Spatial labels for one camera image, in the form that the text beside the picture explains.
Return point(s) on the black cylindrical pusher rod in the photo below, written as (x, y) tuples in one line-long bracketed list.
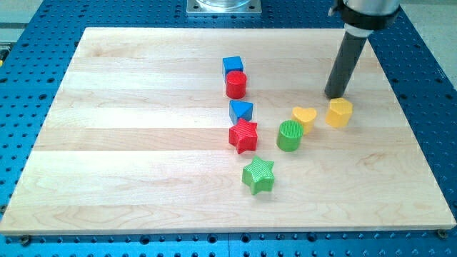
[(347, 57)]

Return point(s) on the yellow heart block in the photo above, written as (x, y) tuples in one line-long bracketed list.
[(305, 116)]

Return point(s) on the red star block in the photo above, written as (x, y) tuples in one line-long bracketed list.
[(243, 136)]

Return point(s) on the blue triangle block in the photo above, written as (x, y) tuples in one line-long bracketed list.
[(240, 110)]

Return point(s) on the yellow hexagon block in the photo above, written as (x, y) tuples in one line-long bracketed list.
[(339, 112)]

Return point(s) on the blue perforated table plate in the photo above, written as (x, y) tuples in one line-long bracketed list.
[(39, 38)]

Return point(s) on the blue cube block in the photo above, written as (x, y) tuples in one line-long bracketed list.
[(231, 63)]

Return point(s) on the green cylinder block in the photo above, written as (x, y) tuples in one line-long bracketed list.
[(289, 135)]

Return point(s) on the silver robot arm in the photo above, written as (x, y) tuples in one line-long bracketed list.
[(361, 18)]

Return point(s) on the red cylinder block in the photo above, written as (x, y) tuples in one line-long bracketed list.
[(236, 84)]

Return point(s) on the wooden board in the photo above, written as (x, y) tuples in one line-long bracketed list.
[(137, 141)]

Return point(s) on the green star block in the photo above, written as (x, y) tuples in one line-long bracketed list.
[(258, 175)]

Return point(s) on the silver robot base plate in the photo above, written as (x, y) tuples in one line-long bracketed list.
[(214, 7)]

